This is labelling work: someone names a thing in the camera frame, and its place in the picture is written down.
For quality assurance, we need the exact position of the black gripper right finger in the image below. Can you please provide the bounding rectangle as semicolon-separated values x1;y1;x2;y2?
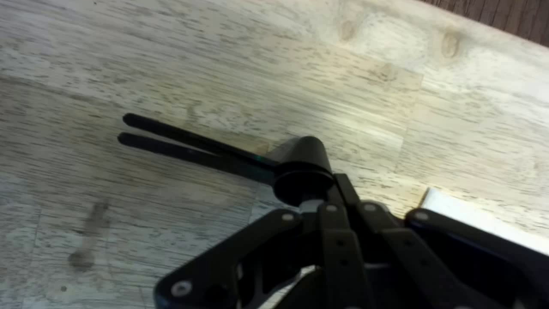
335;173;549;309

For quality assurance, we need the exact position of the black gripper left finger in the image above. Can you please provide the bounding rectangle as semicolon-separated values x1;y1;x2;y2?
155;204;367;309

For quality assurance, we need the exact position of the black scoop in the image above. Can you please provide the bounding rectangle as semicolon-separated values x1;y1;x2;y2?
119;113;330;172
119;132;333;206

